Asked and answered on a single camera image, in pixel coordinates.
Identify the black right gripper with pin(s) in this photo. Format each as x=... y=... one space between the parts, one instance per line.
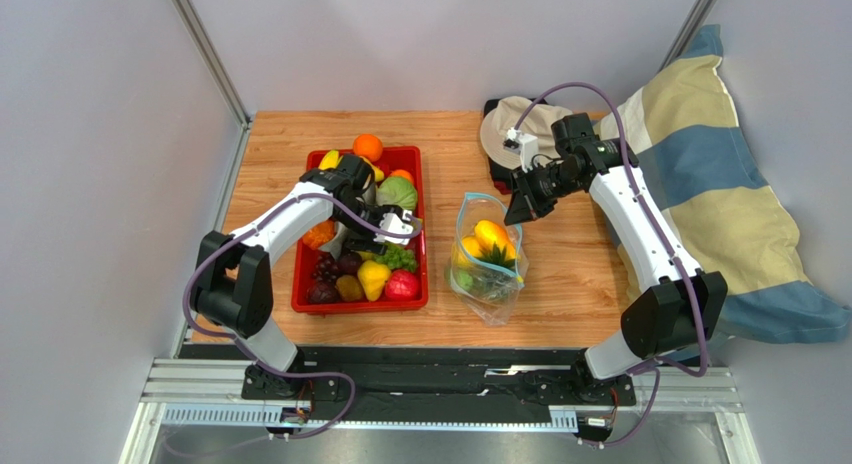
x=527 y=195

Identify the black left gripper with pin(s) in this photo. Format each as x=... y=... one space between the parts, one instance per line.
x=365 y=243

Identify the orange toy mango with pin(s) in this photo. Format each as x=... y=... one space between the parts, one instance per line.
x=493 y=236

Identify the green toy grapes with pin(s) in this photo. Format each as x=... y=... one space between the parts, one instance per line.
x=396 y=257

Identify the orange toy pineapple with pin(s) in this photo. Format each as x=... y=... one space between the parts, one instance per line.
x=502 y=256

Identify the clear zip top bag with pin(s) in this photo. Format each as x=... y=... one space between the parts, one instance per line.
x=487 y=267

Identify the green toy cucumber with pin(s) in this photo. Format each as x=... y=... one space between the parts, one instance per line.
x=460 y=281

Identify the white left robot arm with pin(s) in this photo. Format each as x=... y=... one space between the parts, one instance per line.
x=231 y=285

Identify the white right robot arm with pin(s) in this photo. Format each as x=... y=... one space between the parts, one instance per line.
x=679 y=302

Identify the black folded cloth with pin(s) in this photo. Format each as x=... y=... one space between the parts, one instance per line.
x=496 y=104

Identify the yellow toy bell pepper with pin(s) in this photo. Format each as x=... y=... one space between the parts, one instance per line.
x=373 y=277

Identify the orange toy pumpkin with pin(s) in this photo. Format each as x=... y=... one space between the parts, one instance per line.
x=320 y=235

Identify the dark purple toy grapes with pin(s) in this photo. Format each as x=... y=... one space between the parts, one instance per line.
x=329 y=269

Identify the brown toy kiwi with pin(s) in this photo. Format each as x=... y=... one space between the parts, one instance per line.
x=350 y=289

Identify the green toy cabbage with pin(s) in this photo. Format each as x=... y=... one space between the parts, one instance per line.
x=397 y=191

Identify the red toy strawberry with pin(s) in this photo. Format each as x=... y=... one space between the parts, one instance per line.
x=402 y=286

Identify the dark red toy plum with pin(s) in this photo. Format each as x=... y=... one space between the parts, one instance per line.
x=321 y=292

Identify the yellow toy banana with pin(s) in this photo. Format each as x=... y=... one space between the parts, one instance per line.
x=330 y=160

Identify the beige bucket hat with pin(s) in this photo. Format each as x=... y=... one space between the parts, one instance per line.
x=499 y=137

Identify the orange toy orange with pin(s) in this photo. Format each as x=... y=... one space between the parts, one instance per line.
x=368 y=146

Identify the red plastic tray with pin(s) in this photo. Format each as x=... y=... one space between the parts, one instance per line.
x=406 y=158

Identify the striped pillow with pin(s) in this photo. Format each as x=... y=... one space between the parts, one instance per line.
x=684 y=128

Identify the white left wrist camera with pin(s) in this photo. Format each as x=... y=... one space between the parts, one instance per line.
x=398 y=229

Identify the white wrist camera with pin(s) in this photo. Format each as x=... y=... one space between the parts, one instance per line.
x=398 y=229
x=525 y=146

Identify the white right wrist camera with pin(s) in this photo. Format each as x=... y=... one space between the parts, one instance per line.
x=525 y=146

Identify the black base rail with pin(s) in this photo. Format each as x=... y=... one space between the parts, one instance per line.
x=440 y=385

